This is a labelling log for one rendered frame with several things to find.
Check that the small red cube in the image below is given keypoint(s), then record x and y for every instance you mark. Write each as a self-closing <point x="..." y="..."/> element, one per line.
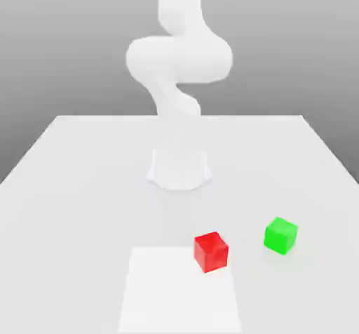
<point x="211" y="252"/>

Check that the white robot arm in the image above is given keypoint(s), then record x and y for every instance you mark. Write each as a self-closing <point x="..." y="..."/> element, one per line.
<point x="179" y="59"/>

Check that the small green cube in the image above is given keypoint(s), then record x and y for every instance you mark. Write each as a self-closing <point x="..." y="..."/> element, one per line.
<point x="280" y="236"/>

